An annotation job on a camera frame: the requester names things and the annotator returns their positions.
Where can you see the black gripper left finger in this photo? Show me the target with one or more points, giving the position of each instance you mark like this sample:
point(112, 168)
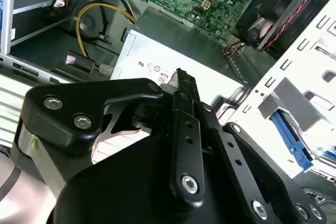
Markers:
point(65, 103)

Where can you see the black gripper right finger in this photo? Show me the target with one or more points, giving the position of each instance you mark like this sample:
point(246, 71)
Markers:
point(252, 195)

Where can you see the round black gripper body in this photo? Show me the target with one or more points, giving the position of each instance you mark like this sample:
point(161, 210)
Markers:
point(118, 195)

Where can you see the hard disk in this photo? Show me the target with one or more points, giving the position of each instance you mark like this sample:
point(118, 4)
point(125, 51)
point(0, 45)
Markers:
point(291, 140)

